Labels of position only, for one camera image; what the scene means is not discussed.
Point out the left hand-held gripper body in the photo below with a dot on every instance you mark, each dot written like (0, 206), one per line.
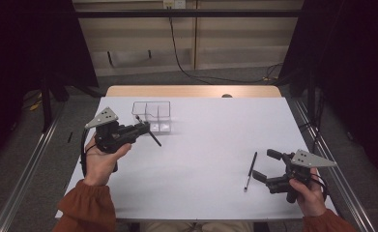
(104, 117)

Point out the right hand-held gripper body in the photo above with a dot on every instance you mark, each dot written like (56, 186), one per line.
(309, 159)

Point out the clear plastic organizer box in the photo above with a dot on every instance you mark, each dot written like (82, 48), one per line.
(159, 111)

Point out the person's right hand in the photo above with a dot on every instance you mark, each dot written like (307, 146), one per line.
(309, 199)

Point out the person's left hand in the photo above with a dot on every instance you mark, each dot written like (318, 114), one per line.
(101, 167)

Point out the small black floor stick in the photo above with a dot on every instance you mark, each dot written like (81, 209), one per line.
(70, 137)

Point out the wooden table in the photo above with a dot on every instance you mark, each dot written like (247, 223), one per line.
(177, 91)

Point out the white board sheet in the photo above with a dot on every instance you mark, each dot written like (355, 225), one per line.
(202, 145)

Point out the black curtain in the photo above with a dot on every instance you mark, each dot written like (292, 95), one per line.
(354, 64)
(22, 48)

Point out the black horizontal metal bar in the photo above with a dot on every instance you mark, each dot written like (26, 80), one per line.
(183, 13)

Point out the aluminium floor rail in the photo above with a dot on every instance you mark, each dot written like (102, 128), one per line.
(347, 199)
(25, 174)

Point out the black metal stand post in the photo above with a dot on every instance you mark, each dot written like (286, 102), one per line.
(46, 103)

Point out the white wall socket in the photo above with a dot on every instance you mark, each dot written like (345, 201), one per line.
(174, 3)

